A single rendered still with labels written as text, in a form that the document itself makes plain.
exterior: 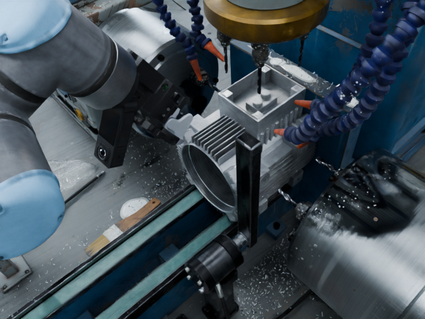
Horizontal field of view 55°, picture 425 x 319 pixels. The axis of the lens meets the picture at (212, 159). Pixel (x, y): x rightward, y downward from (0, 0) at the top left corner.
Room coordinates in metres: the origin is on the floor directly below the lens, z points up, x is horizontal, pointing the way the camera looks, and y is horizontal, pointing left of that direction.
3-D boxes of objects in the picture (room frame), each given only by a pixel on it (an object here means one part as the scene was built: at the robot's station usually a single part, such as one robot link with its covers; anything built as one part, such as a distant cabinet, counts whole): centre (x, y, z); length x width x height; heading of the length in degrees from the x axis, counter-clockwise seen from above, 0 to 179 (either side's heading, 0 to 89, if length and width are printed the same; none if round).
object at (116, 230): (0.51, 0.22, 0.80); 0.21 x 0.05 x 0.01; 132
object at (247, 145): (0.34, -0.05, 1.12); 0.04 x 0.03 x 0.26; 127
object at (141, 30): (0.80, 0.15, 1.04); 0.37 x 0.25 x 0.25; 37
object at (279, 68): (0.62, -0.19, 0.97); 0.30 x 0.11 x 0.34; 37
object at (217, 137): (0.52, -0.07, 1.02); 0.20 x 0.19 x 0.19; 127
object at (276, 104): (0.55, -0.10, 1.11); 0.12 x 0.11 x 0.07; 127
